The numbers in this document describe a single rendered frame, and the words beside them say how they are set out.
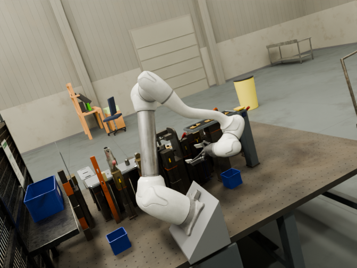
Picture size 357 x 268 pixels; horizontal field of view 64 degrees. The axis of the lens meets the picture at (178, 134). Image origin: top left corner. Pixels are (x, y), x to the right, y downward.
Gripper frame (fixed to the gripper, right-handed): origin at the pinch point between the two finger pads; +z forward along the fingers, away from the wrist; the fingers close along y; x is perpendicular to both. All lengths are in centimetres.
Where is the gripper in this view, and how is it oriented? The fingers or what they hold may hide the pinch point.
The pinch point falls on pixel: (192, 153)
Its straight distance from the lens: 195.1
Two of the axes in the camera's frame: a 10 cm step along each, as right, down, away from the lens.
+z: -5.9, 1.6, 7.9
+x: -6.6, -6.6, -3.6
